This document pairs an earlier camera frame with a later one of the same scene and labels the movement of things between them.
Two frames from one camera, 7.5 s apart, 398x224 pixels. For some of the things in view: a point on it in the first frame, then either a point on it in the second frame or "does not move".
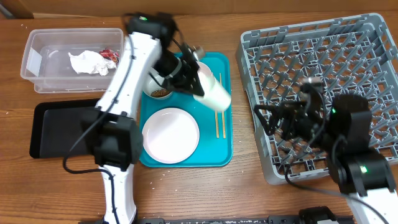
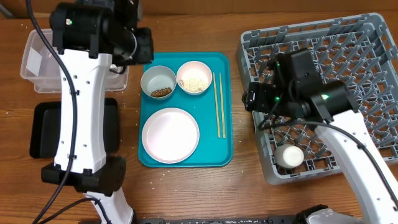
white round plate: (170, 135) does not move
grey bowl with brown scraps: (153, 89) does not move
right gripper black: (290, 111) -> (257, 97)
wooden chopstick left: (217, 133) does not move
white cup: (216, 96) -> (289, 156)
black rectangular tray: (57, 126) does not move
